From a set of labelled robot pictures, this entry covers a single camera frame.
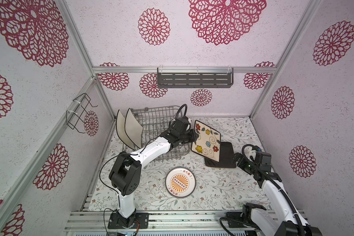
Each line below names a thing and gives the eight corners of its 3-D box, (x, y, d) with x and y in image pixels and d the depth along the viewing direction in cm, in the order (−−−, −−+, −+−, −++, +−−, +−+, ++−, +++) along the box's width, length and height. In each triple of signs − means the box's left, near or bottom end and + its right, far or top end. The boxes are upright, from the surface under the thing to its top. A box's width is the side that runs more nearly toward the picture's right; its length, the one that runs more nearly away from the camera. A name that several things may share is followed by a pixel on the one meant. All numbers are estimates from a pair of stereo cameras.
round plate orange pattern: (165, 197, 82) (164, 196, 80) (166, 169, 93) (166, 166, 91) (196, 197, 82) (196, 196, 80) (193, 169, 93) (194, 166, 91)
